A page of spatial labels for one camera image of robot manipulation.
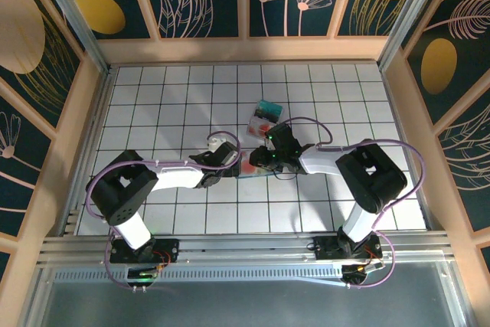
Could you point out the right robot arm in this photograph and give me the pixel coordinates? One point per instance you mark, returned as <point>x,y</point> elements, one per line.
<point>317,160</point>

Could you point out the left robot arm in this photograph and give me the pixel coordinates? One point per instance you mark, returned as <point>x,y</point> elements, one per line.
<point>176,177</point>

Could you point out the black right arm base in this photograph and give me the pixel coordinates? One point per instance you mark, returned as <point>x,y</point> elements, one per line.
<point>325,246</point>

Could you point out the aluminium mounting rail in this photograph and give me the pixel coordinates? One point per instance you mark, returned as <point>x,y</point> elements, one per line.
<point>245,244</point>

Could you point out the grey metal panel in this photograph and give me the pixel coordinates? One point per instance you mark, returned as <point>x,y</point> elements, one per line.
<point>245,304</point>

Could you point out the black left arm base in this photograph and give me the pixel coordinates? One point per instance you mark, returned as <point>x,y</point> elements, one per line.
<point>168,248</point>

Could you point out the clear acrylic card box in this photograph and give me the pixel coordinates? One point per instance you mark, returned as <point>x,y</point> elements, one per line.
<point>264,120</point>

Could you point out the aluminium side rail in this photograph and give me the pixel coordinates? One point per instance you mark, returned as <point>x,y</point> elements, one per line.
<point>90,143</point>
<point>409,143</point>

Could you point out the aluminium corner post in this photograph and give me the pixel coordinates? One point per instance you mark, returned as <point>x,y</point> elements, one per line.
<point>409,13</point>
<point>76,20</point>

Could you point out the teal card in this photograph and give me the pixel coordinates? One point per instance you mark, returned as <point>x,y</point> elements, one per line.
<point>270,108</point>

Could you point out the small control board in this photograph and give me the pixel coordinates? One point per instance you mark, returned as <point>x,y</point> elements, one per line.
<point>360,271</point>
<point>141,274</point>

